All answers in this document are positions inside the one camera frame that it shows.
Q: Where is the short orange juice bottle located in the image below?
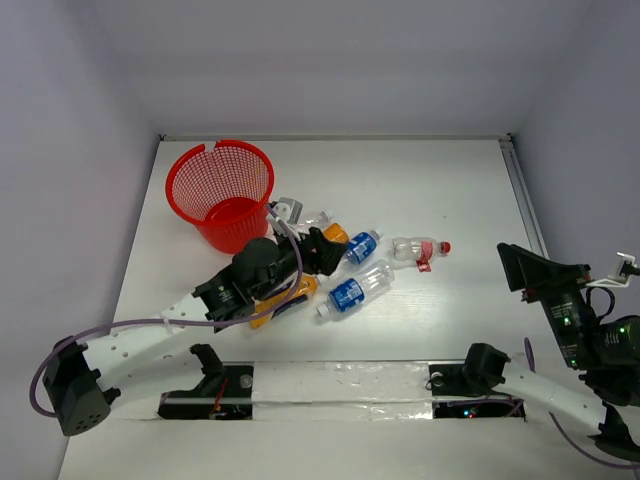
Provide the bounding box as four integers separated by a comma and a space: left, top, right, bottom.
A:
323, 223, 350, 244

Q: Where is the small blue label bottle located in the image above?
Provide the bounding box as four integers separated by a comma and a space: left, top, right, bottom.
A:
344, 230, 383, 265

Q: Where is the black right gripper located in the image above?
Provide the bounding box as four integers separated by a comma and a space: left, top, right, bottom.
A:
494, 239, 596, 365

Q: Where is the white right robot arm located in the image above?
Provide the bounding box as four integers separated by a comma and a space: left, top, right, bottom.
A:
460, 243, 639, 462

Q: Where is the clear bottle red cap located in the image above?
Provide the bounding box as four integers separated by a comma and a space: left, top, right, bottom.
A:
391, 237, 451, 273

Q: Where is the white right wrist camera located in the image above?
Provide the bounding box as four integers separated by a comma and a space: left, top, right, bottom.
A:
587, 252, 639, 289

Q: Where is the large blue label clear bottle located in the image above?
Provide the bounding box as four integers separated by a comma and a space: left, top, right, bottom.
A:
316, 260, 395, 324

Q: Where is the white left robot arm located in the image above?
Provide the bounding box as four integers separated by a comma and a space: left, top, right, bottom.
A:
33, 227, 347, 437

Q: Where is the red plastic mesh basket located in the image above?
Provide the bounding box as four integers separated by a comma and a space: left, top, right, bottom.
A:
165, 140, 275, 254

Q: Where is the clear plastic bottle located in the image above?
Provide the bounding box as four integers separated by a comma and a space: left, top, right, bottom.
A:
296, 210, 333, 233

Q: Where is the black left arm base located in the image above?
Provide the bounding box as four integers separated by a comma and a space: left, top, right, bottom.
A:
157, 344, 254, 421

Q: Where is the silver tape strip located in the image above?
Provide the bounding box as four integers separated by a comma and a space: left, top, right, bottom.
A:
251, 362, 433, 422

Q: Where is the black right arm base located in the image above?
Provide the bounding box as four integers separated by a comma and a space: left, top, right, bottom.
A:
425, 363, 526, 420

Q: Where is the long orange juice bottle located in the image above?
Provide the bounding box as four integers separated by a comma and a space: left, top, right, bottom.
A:
249, 274, 323, 329

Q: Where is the aluminium table edge rail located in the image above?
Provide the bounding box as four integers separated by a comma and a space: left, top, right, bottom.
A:
499, 135, 548, 258

